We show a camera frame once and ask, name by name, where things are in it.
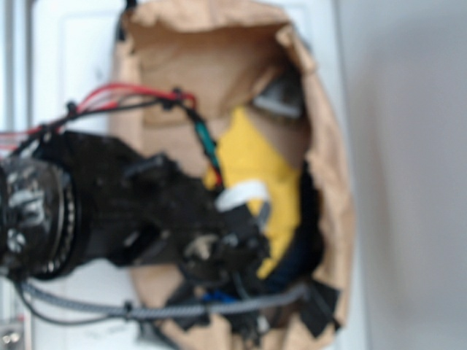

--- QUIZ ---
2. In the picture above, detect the red black wire bundle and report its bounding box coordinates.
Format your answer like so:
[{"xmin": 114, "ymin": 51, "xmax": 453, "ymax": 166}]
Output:
[{"xmin": 0, "ymin": 83, "xmax": 225, "ymax": 190}]

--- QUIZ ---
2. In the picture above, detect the brown paper bag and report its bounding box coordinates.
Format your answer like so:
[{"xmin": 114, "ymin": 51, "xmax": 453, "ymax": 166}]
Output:
[{"xmin": 113, "ymin": 1, "xmax": 355, "ymax": 349}]

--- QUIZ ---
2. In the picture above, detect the aluminium frame rail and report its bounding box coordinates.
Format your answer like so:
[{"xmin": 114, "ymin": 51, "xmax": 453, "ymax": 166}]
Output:
[{"xmin": 1, "ymin": 1, "xmax": 31, "ymax": 349}]

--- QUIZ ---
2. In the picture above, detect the dark navy rope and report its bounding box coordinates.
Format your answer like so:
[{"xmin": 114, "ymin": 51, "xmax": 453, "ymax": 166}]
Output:
[{"xmin": 268, "ymin": 162, "xmax": 328, "ymax": 289}]

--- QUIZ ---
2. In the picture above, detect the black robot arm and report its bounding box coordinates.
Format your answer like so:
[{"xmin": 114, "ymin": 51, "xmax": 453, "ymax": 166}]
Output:
[{"xmin": 1, "ymin": 131, "xmax": 269, "ymax": 286}]

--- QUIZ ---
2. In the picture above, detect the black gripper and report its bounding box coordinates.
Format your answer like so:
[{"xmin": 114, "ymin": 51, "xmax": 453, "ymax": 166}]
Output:
[{"xmin": 123, "ymin": 155, "xmax": 270, "ymax": 287}]

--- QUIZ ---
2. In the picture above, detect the blue ball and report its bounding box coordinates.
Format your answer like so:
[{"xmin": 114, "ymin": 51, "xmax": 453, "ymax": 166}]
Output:
[{"xmin": 201, "ymin": 289, "xmax": 236, "ymax": 303}]

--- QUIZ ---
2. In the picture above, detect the white grey plastic block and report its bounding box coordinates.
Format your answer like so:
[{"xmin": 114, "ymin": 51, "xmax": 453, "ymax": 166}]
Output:
[{"xmin": 252, "ymin": 80, "xmax": 303, "ymax": 119}]

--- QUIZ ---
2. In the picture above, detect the grey braided cable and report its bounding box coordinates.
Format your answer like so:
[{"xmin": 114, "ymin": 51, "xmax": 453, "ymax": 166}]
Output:
[{"xmin": 14, "ymin": 280, "xmax": 311, "ymax": 324}]

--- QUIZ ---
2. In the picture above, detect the yellow microfiber cloth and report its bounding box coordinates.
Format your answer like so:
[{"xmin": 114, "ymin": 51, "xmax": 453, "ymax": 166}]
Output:
[{"xmin": 217, "ymin": 106, "xmax": 301, "ymax": 279}]

